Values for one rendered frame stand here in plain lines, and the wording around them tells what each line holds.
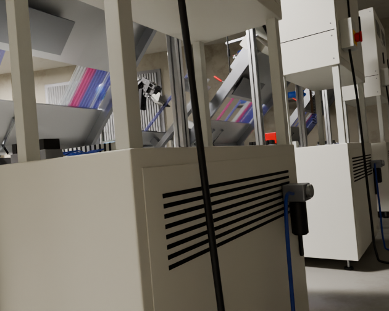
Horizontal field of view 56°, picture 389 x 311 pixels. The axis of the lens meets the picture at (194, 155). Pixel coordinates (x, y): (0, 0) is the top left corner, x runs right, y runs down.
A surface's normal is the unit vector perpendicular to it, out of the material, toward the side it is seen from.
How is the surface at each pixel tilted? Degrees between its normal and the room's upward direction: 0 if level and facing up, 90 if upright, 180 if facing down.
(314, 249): 90
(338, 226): 90
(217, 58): 90
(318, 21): 90
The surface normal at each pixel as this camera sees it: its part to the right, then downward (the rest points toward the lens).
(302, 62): -0.56, 0.04
